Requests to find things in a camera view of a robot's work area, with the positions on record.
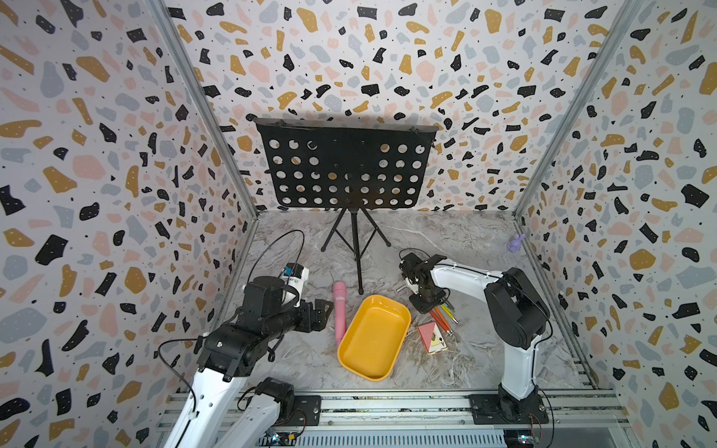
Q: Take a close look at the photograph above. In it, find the green-sleeved hex key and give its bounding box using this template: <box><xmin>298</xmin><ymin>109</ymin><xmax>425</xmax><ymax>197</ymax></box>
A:
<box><xmin>442</xmin><ymin>304</ymin><xmax>459</xmax><ymax>324</ymax></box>

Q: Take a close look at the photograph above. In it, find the yellow-sleeved hex key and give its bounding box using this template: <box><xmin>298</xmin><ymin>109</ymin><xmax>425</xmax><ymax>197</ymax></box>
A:
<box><xmin>440</xmin><ymin>304</ymin><xmax>459</xmax><ymax>326</ymax></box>

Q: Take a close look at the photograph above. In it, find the yellow plastic storage tray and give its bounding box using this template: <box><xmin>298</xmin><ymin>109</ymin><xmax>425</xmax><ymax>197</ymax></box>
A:
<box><xmin>337</xmin><ymin>295</ymin><xmax>412</xmax><ymax>382</ymax></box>

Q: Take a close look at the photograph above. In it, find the red-sleeved hex key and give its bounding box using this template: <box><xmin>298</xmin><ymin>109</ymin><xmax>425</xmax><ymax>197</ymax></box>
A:
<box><xmin>428</xmin><ymin>309</ymin><xmax>454</xmax><ymax>337</ymax></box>

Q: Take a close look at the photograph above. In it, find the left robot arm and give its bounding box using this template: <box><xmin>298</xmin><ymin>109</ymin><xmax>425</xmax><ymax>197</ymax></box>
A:
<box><xmin>164</xmin><ymin>276</ymin><xmax>333</xmax><ymax>447</ymax></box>

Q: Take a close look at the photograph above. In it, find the red playing card box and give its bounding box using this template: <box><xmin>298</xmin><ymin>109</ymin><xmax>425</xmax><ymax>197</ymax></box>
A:
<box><xmin>418</xmin><ymin>321</ymin><xmax>447</xmax><ymax>355</ymax></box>

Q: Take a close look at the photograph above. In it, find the pink toy microphone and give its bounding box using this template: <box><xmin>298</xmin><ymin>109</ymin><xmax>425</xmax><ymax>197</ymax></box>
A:
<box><xmin>333</xmin><ymin>281</ymin><xmax>347</xmax><ymax>345</ymax></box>

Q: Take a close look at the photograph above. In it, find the small purple figurine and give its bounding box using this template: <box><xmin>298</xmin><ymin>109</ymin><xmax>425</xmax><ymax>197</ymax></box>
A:
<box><xmin>507</xmin><ymin>233</ymin><xmax>526</xmax><ymax>253</ymax></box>

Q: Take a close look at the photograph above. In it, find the black perforated music stand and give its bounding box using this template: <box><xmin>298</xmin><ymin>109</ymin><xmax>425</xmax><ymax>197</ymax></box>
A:
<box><xmin>255</xmin><ymin>119</ymin><xmax>439</xmax><ymax>269</ymax></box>

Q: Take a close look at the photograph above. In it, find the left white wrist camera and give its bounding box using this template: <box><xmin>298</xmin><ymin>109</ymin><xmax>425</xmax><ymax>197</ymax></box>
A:
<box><xmin>279</xmin><ymin>262</ymin><xmax>309</xmax><ymax>307</ymax></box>

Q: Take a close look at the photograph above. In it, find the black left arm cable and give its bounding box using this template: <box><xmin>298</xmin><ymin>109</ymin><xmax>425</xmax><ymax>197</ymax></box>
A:
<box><xmin>156</xmin><ymin>228</ymin><xmax>306</xmax><ymax>416</ymax></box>

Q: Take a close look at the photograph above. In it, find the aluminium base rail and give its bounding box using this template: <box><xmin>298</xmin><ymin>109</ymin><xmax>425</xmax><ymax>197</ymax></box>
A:
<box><xmin>156</xmin><ymin>388</ymin><xmax>628</xmax><ymax>448</ymax></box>

